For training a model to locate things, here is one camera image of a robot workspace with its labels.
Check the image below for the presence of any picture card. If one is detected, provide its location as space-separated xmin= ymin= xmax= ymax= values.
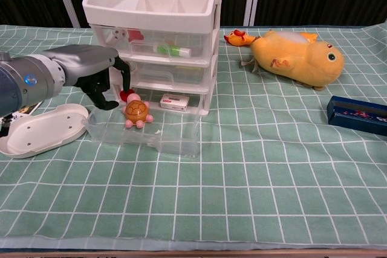
xmin=5 ymin=103 xmax=42 ymax=123

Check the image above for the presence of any clear drawer with marker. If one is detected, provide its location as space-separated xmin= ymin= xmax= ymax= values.
xmin=92 ymin=24 xmax=212 ymax=59

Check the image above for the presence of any small yellow item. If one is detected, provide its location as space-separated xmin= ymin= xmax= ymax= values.
xmin=176 ymin=65 xmax=204 ymax=73

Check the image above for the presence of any yellow rubber chicken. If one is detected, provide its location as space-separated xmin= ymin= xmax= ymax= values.
xmin=223 ymin=29 xmax=261 ymax=48

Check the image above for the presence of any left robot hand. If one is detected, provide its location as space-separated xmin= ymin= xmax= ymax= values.
xmin=42 ymin=44 xmax=132 ymax=111

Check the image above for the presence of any yellow plush duck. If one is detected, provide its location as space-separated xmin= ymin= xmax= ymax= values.
xmin=249 ymin=30 xmax=345 ymax=91

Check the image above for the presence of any small white red-print box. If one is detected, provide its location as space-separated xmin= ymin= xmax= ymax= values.
xmin=159 ymin=93 xmax=190 ymax=110

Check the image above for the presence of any dark blue rectangular box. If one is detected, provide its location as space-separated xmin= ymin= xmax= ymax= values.
xmin=326 ymin=95 xmax=387 ymax=137

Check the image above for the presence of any white divided drawer box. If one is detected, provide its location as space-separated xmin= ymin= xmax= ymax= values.
xmin=82 ymin=0 xmax=224 ymax=117

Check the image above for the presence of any pink orange turtle toy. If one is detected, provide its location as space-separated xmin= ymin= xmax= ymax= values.
xmin=122 ymin=91 xmax=155 ymax=129

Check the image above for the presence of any red plastic object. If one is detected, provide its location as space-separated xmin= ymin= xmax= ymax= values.
xmin=126 ymin=30 xmax=145 ymax=42

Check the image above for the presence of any white oval tray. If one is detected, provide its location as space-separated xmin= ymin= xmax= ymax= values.
xmin=0 ymin=103 xmax=91 ymax=159

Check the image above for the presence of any green checked tablecloth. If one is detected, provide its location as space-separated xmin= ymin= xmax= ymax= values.
xmin=0 ymin=24 xmax=387 ymax=251

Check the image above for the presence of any clear drawer with turtle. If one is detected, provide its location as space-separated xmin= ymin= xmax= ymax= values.
xmin=84 ymin=87 xmax=202 ymax=158

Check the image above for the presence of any green white marker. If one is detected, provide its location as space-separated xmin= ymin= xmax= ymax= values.
xmin=152 ymin=43 xmax=192 ymax=57

